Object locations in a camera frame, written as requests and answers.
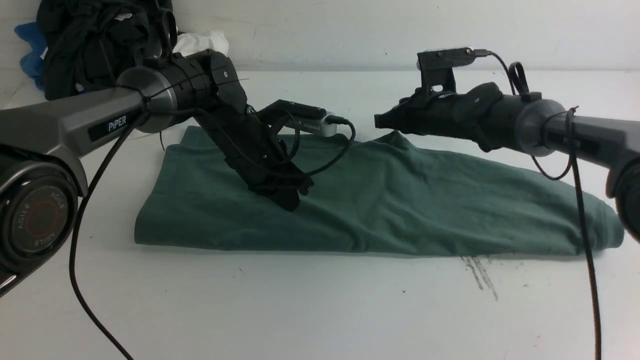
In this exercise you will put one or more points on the black cable image-right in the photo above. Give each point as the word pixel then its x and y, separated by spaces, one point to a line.
pixel 518 84

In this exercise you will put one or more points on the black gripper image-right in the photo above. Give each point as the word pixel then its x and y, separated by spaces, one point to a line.
pixel 444 114

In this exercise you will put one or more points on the blue crumpled garment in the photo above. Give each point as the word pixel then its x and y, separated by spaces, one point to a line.
pixel 32 63

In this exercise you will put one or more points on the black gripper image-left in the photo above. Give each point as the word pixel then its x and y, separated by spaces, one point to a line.
pixel 253 150

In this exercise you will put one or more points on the white crumpled shirt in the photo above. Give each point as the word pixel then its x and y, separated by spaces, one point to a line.
pixel 193 42

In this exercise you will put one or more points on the black crumpled garment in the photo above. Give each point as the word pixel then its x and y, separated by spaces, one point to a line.
pixel 89 43

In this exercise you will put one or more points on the green long sleeve shirt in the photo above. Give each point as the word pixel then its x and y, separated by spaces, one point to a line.
pixel 385 196

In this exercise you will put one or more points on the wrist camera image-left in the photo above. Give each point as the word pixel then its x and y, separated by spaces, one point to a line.
pixel 293 115

